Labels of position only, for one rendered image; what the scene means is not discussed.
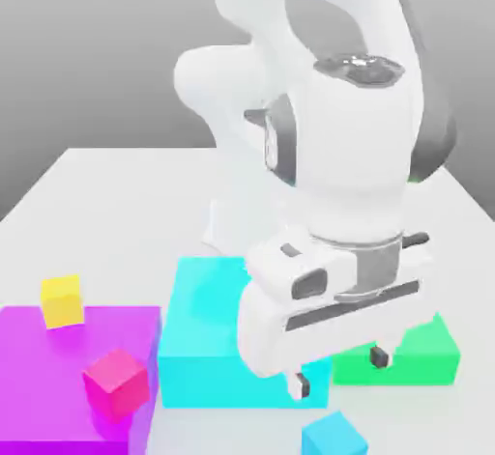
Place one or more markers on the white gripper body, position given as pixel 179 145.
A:
pixel 267 339

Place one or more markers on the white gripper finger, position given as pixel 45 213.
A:
pixel 379 356
pixel 301 385

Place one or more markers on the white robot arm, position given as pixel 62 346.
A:
pixel 348 146

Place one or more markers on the small blue cube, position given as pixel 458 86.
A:
pixel 332 435

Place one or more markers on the small pink cube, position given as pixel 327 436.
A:
pixel 116 385

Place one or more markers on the small yellow cube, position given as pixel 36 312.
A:
pixel 62 300

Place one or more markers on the large green box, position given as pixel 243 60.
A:
pixel 421 362

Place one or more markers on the large cyan box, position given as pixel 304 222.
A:
pixel 201 346

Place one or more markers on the large magenta box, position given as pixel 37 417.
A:
pixel 50 385

